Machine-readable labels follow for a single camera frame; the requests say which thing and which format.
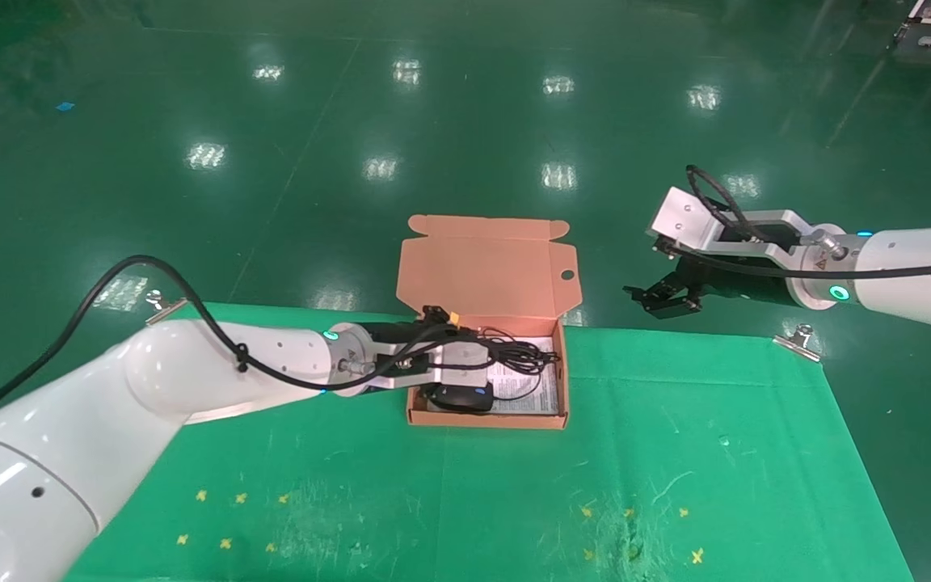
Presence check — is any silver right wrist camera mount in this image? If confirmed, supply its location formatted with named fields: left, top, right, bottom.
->
left=647, top=186, right=842, bottom=269

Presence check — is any orange cardboard box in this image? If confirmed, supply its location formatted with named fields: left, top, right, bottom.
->
left=396, top=215, right=583, bottom=430

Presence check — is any black data cable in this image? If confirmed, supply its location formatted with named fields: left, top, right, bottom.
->
left=465, top=326, right=561, bottom=377

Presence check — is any metal binder clip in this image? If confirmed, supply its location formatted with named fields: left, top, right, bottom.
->
left=772, top=324, right=823, bottom=364
left=145, top=290, right=188, bottom=328

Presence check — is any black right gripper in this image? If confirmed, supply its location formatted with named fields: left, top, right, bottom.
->
left=623, top=223, right=807, bottom=321

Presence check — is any green table mat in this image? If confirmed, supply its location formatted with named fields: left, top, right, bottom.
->
left=61, top=302, right=915, bottom=582

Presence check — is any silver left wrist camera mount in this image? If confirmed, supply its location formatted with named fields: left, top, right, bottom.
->
left=374, top=338, right=497, bottom=395

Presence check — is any black wired computer mouse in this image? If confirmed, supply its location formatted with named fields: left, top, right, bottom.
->
left=422, top=373, right=546, bottom=415

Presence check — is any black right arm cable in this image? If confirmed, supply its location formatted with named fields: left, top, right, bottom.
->
left=684, top=164, right=931, bottom=281

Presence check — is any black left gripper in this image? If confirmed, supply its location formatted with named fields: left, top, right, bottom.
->
left=360, top=320, right=466, bottom=361

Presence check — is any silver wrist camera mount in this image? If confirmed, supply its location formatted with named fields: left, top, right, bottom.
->
left=374, top=338, right=497, bottom=395
left=647, top=186, right=842, bottom=269

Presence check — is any white printed instruction sheet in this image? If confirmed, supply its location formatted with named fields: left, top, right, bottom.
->
left=427, top=335, right=560, bottom=415

